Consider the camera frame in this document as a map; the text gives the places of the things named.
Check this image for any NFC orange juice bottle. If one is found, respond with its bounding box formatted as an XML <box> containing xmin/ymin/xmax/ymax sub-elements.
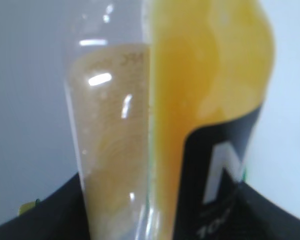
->
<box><xmin>63</xmin><ymin>0</ymin><xmax>277</xmax><ymax>240</ymax></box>

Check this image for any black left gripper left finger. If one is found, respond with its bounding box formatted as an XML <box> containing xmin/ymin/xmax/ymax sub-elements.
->
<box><xmin>0</xmin><ymin>174</ymin><xmax>90</xmax><ymax>240</ymax></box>

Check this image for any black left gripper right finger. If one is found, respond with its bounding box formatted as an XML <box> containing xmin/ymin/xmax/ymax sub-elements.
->
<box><xmin>229</xmin><ymin>183</ymin><xmax>300</xmax><ymax>240</ymax></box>

